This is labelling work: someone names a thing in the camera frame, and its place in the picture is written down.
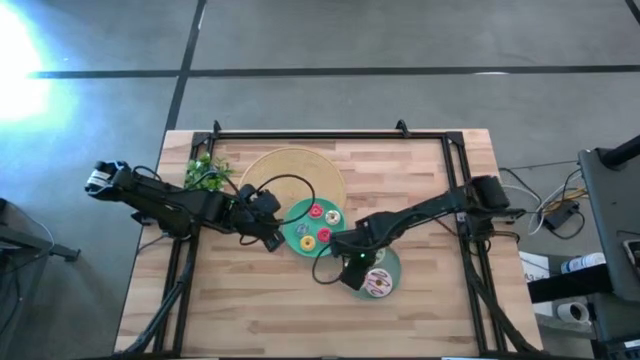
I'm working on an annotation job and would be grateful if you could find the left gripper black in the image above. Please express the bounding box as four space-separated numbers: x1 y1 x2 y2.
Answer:
232 204 286 254

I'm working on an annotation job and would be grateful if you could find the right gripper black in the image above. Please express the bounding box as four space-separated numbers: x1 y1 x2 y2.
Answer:
332 234 381 292

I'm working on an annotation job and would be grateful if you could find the large pink sprinkled donut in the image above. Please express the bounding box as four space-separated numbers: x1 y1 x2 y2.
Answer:
363 268 394 299

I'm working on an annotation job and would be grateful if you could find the teal plate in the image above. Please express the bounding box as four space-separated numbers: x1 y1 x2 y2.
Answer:
281 197 347 259
349 245 403 301

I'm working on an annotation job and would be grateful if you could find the round woven placemat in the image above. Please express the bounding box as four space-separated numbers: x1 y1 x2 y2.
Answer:
238 147 347 221

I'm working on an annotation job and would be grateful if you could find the green artificial plant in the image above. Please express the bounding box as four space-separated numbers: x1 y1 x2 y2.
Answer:
184 152 234 192

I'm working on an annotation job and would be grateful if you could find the white paper sheet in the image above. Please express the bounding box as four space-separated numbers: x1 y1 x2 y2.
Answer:
519 249 551 284

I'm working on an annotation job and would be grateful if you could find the black power adapter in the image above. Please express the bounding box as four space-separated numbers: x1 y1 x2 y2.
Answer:
542 199 584 231

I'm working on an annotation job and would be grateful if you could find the black shelf board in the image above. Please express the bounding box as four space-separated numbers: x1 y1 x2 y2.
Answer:
527 264 614 304

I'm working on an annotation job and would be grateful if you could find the white tape roll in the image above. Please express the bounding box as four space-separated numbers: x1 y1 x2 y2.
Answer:
556 301 591 325

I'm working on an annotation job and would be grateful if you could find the white plastic bottle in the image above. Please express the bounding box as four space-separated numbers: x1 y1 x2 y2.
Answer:
560 252 607 274

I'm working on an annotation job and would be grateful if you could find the black floor stand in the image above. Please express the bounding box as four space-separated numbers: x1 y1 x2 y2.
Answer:
0 197 81 360

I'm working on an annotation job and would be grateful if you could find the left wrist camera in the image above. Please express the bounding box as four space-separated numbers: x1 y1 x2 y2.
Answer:
238 183 282 217

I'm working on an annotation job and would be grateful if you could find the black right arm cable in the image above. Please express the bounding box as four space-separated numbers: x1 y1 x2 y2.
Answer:
311 242 351 286

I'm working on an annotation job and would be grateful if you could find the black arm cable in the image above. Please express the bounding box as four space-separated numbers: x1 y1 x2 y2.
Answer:
311 242 351 286
238 173 317 247

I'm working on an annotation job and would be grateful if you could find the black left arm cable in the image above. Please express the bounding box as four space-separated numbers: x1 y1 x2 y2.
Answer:
238 173 317 247

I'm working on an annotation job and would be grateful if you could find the black rig frame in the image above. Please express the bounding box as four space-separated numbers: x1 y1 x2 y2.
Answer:
112 119 544 359

